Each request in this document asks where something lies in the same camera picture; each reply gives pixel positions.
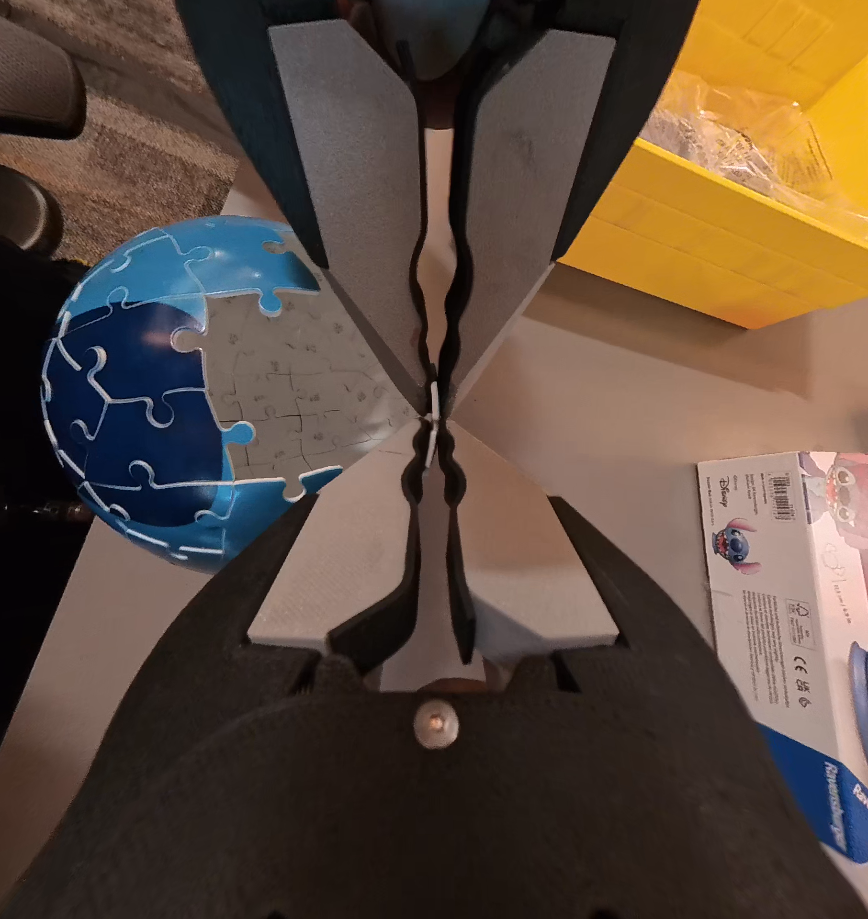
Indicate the white blue puzzle box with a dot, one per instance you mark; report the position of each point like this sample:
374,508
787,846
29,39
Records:
771,589

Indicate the person's right hand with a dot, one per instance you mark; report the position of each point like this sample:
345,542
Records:
462,684

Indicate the blue puzzle ball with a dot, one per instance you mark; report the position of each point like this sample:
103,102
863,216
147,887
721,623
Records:
154,395

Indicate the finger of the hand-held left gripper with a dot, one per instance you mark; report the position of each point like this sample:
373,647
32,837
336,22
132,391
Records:
355,179
520,179

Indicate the yellow plastic bin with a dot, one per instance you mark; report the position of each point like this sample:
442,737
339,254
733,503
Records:
728,237

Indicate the white puzzle piece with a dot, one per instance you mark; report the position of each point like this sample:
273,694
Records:
434,409

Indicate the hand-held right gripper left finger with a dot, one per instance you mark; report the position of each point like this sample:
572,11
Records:
326,567

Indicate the clear plastic bag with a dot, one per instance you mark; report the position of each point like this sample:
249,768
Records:
750,136

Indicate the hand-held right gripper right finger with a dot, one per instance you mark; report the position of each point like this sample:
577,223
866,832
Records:
534,567

